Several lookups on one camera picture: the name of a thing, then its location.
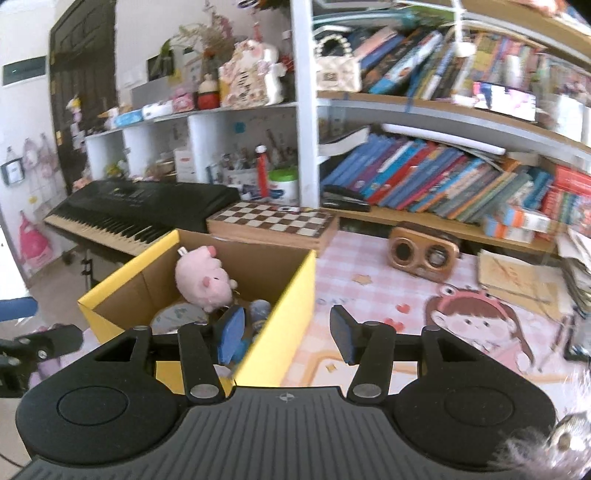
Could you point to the wooden retro radio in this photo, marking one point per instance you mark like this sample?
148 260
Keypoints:
422 251

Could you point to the dark wall panel box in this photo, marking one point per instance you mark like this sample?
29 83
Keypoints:
25 70

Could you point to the white bookshelf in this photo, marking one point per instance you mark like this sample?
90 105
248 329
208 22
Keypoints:
304 115

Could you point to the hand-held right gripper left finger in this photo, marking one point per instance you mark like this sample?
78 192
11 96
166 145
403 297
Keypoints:
231 334

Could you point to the row of colourful books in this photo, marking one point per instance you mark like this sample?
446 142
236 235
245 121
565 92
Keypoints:
415 180

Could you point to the orange white medicine box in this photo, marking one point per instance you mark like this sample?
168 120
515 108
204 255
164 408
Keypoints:
505 231
528 219

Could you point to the stack of brown envelopes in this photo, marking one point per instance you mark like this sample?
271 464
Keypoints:
512 277

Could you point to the grey furry pendant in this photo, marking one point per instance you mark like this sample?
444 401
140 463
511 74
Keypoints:
563 438

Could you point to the blue white spray bottle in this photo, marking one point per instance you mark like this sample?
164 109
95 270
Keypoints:
260 311

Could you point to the white pearl handbag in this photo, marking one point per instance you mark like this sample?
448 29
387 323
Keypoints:
337 74

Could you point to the pink plush pig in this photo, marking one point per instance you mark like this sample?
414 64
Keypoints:
203 281

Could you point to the black stapler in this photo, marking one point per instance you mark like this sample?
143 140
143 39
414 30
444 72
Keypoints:
344 199

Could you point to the white pen cup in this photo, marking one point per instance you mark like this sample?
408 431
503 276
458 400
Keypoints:
240 177

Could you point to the yellow cardboard box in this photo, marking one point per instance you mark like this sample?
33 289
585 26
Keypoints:
286 332

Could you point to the tablet screen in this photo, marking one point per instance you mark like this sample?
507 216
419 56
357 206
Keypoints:
505 100

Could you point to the lucky cat figurine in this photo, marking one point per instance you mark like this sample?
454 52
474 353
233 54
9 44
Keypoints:
249 76

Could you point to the wooden chessboard box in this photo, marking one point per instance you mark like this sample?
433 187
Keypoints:
272 219

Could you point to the black electronic keyboard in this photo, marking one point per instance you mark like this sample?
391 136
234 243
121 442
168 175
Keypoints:
138 203

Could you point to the white jar green lid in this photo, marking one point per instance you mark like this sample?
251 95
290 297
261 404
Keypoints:
283 187

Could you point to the small black hanging bag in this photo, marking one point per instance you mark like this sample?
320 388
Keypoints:
13 171

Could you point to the dark door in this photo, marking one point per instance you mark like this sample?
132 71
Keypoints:
83 92

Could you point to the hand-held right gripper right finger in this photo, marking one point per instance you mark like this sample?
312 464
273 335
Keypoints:
341 334

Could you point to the pile of notebooks and papers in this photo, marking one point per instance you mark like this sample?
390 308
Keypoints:
577 272

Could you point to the row of assorted books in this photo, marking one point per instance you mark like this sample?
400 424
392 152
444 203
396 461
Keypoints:
415 60

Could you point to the blue tissue pack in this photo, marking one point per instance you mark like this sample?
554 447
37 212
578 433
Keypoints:
129 119

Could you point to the yellow tape roll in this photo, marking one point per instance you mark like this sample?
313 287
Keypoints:
180 318

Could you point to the red round doll figurine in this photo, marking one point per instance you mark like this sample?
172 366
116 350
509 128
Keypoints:
208 94

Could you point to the red bottle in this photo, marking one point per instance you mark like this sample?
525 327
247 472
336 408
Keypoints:
262 173

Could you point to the pink printed desktop mat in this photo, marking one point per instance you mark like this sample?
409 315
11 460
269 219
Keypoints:
392 304

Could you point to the white box red label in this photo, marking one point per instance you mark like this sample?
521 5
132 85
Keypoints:
184 166

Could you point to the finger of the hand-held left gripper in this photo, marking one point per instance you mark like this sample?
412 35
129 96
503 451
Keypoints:
51 344
16 309

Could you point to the pink backpack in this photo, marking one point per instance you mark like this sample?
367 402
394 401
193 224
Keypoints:
32 242

